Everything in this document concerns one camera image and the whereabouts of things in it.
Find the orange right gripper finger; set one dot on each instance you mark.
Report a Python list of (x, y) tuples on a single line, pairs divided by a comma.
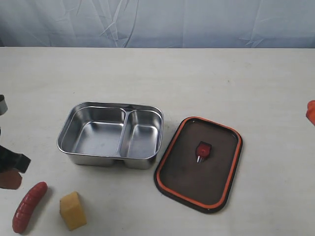
[(310, 113)]

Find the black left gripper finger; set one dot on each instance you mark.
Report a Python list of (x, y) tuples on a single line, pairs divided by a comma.
[(10, 160)]

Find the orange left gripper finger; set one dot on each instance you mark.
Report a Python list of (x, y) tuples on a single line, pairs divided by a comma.
[(10, 180)]

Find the red toy sausage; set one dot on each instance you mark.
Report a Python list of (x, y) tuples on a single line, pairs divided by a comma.
[(27, 206)]

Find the yellow toy cheese block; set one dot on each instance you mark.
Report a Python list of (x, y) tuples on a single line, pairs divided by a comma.
[(72, 212)]

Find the dark transparent lunch box lid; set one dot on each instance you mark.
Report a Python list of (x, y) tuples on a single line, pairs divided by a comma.
[(198, 167)]

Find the stainless steel lunch box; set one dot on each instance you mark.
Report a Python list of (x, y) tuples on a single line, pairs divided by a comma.
[(99, 133)]

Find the blue wrinkled backdrop cloth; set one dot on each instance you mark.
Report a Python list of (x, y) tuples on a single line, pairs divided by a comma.
[(158, 23)]

